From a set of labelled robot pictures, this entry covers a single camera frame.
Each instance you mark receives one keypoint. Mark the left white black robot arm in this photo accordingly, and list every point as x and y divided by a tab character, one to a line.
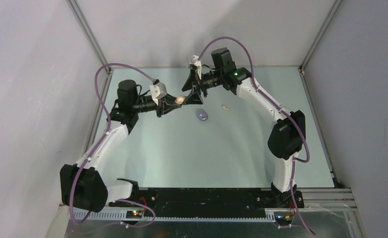
84	185

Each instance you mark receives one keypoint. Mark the circuit board with leds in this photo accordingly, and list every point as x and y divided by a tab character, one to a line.
134	214
284	221

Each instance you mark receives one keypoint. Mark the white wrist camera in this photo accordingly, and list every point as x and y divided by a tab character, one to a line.
195	64
158	91

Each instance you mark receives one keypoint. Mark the right circuit board with LEDs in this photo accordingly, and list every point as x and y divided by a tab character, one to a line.
284	221

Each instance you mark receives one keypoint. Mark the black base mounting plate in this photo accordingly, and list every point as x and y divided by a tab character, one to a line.
214	203

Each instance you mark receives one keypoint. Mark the left circuit board with LEDs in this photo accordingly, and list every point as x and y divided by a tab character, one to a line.
134	214

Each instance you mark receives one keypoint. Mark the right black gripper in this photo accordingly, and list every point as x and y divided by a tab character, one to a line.
194	98

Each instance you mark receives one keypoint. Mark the purple earbud charging case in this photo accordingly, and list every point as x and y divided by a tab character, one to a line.
202	115

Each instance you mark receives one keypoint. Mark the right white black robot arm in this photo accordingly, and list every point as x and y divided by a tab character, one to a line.
288	127

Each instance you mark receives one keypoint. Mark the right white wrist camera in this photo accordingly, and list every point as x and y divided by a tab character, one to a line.
195	64

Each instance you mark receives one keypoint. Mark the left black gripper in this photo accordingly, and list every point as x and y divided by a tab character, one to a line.
162	110

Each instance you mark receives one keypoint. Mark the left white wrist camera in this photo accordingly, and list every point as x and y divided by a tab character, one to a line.
158	91

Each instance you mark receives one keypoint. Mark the beige earbud charging case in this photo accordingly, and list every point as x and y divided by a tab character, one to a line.
180	99

